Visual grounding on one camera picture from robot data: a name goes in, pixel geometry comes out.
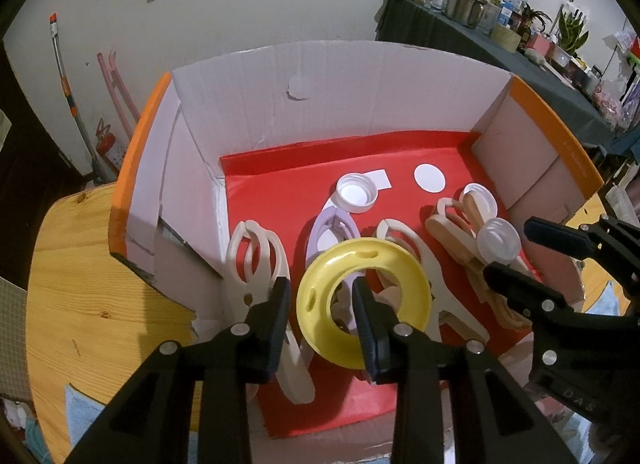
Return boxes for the white plastic lid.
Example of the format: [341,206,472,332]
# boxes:
[457,184,499,220]

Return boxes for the light blue cloth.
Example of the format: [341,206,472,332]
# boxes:
[65,384,108,450]

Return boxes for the white cardboard box orange edges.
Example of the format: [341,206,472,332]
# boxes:
[109,40,606,464]

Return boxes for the dark cloth covered table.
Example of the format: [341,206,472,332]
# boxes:
[375,0,640,150]

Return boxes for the clear white plastic cap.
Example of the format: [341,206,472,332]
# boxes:
[476,217,521,265]

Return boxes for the cream plastic clothespin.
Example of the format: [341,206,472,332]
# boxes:
[375,218,491,345]
[223,220,316,405]

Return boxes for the metal pot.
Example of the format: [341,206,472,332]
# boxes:
[445,0,487,27]

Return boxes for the pink stool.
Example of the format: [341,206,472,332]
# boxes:
[96,50,142,127]

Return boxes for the potted green plant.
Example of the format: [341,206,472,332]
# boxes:
[556,4,591,55]

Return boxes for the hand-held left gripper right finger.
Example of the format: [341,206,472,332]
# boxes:
[351,276,581,464]

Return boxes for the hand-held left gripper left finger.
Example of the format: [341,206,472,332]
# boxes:
[65,276,293,464]

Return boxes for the white round paper disc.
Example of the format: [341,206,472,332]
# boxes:
[413,163,447,193]

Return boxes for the lilac plastic clothespin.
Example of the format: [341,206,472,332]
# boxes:
[305,208,361,335]

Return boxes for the yellow plastic ring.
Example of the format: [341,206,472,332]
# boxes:
[296,237,433,371]

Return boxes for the tan plastic clothespin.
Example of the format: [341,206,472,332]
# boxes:
[425,194,536,330]

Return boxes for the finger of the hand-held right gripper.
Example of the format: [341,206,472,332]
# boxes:
[482,260,572,336]
[524,214,640,317]

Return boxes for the white screw bottle cap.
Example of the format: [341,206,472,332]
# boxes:
[336,172,379,215]

